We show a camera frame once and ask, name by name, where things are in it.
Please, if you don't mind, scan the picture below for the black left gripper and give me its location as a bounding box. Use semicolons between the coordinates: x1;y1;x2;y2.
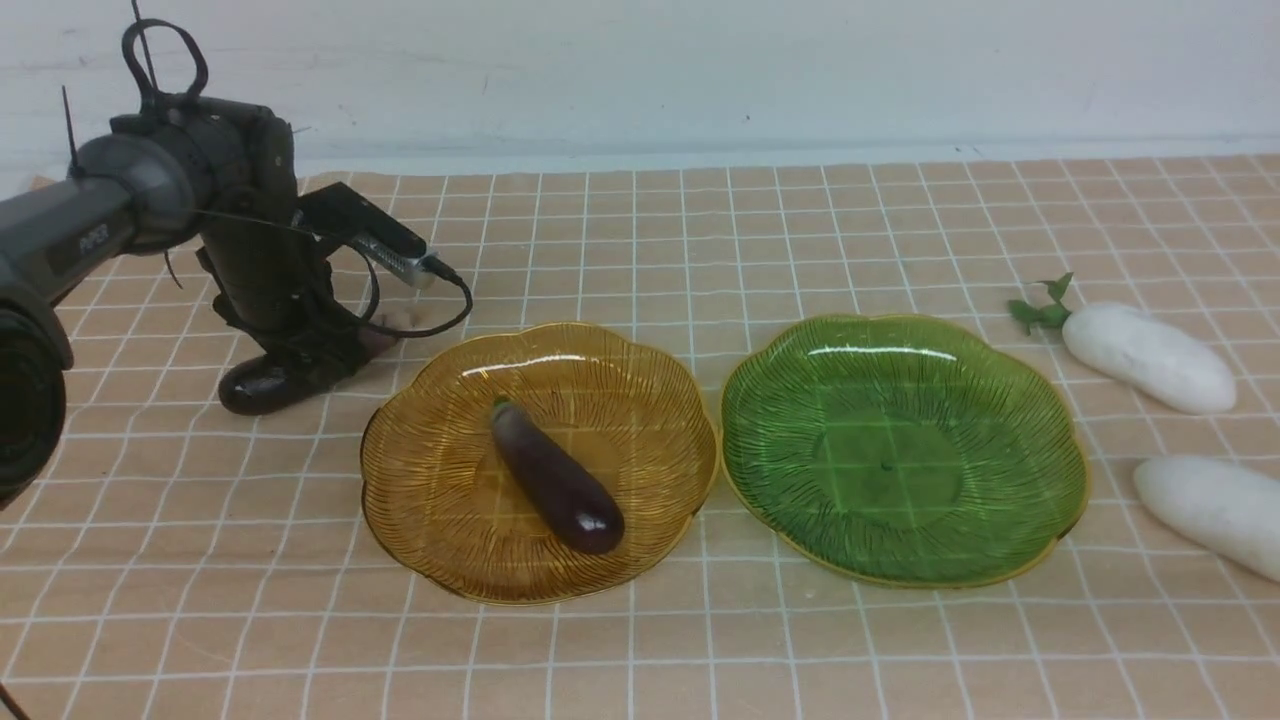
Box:
198;195;375;386

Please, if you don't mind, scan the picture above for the long dark purple eggplant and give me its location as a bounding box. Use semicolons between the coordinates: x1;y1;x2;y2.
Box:
218;325;397;416

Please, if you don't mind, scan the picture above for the short dark purple eggplant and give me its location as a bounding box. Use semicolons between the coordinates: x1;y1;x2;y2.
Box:
489;397;626;556

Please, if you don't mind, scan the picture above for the white radish with leaves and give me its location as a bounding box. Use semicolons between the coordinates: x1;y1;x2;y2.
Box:
1006;272;1238;416

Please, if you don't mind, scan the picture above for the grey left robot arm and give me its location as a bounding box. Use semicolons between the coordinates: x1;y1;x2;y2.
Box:
1;100;389;505

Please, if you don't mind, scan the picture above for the amber plastic plate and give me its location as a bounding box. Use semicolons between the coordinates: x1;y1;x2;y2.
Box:
360;322;721;606

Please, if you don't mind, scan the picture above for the checkered orange tablecloth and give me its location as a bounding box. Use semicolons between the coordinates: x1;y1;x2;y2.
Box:
3;155;1277;719

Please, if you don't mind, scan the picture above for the green plastic plate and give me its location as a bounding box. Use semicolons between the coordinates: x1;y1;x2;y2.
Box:
719;314;1092;589

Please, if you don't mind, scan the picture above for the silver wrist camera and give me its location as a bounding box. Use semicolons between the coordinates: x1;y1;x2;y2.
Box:
294;182;454;290

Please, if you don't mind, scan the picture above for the black camera cable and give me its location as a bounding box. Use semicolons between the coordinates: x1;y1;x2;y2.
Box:
355;255;474;340

